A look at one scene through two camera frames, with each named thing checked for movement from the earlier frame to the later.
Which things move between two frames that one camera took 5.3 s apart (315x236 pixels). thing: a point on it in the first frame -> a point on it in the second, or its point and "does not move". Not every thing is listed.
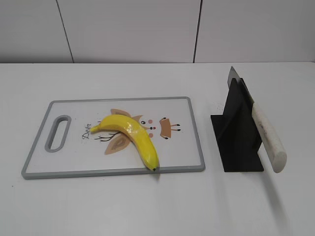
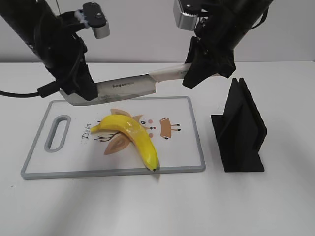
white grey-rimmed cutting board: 169,122 does not move
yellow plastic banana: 136,132 does not move
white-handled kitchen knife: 273,146 -> 129,87
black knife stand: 237,131 does not move
